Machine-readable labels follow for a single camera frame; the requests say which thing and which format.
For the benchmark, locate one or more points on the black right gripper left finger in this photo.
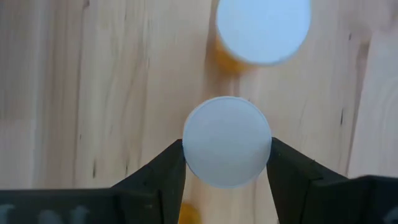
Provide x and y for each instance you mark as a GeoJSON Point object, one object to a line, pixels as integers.
{"type": "Point", "coordinates": [155, 193]}

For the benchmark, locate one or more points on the large orange pill bottle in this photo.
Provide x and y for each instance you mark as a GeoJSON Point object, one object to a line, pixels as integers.
{"type": "Point", "coordinates": [227, 140]}
{"type": "Point", "coordinates": [264, 28]}

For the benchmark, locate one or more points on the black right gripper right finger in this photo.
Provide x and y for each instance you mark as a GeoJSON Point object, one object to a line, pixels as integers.
{"type": "Point", "coordinates": [304, 193]}

